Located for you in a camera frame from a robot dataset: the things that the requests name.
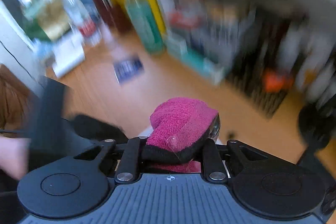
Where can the orange toy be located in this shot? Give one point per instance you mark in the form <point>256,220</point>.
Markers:
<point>277,81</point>

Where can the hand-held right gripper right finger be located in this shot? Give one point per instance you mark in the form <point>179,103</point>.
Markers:
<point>212,161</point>

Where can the small blue packet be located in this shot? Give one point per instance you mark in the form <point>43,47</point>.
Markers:
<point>128,69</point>

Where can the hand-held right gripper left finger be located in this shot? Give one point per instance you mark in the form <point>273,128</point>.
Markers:
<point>132,158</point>

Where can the green glass bottle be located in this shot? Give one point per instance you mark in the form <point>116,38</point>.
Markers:
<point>147,27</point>

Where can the pink terry cloth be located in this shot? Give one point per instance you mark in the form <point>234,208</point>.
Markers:
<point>181,129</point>

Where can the brown wooden chair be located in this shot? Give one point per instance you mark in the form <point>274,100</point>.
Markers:
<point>13,98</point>

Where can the person's left forearm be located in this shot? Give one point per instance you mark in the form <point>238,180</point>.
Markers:
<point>13,158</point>

